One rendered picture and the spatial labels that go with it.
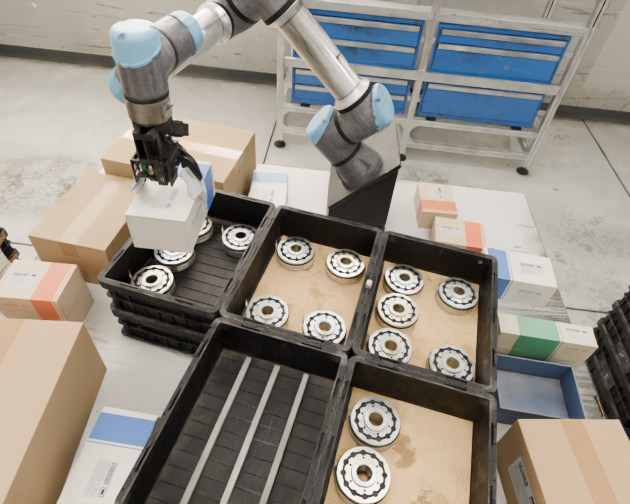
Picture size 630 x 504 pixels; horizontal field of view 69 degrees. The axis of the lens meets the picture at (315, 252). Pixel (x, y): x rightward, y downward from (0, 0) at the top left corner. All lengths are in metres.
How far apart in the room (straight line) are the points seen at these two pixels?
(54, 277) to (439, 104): 2.41
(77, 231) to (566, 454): 1.27
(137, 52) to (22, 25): 3.82
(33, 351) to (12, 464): 0.23
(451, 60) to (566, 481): 2.36
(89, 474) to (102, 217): 0.68
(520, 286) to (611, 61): 2.98
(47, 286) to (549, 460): 1.18
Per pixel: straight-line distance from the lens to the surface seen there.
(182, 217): 0.93
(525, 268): 1.48
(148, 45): 0.81
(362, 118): 1.29
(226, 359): 1.08
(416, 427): 1.04
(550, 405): 1.34
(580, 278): 2.82
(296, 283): 1.20
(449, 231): 1.53
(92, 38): 4.35
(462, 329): 1.20
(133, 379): 1.24
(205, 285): 1.21
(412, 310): 1.15
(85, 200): 1.49
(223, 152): 1.53
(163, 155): 0.90
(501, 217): 1.78
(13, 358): 1.12
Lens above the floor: 1.75
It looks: 46 degrees down
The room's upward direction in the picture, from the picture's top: 5 degrees clockwise
